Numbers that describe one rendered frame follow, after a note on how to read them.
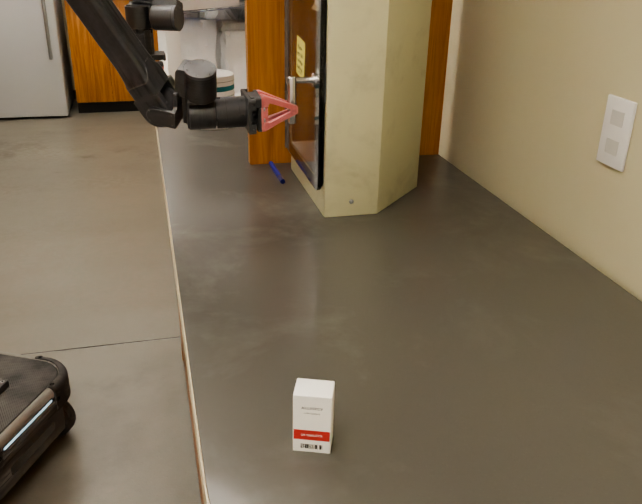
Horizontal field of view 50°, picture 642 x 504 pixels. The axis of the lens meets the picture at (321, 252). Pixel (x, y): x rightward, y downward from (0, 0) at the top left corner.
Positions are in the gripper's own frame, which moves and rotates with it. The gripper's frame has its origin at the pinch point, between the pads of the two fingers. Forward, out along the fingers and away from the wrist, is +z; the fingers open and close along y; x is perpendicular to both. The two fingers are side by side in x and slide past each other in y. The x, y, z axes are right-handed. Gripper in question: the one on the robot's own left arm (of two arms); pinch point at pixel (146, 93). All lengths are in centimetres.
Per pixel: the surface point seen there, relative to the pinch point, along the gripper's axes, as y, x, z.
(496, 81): 75, -29, -5
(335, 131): 33, -46, 0
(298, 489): 10, -116, 17
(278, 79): 30.0, -8.8, -3.5
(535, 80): 75, -45, -8
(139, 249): -9, 159, 109
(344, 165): 35, -46, 6
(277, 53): 29.9, -8.9, -9.4
